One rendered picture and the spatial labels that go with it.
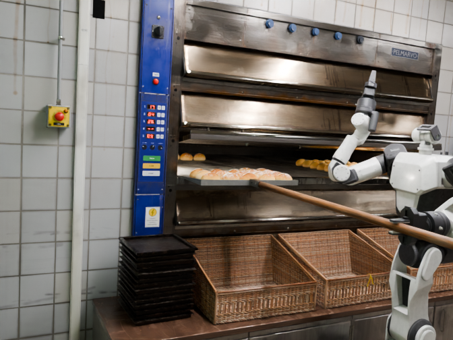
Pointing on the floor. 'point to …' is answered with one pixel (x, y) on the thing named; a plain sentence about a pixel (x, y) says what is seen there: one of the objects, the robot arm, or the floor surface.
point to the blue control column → (149, 56)
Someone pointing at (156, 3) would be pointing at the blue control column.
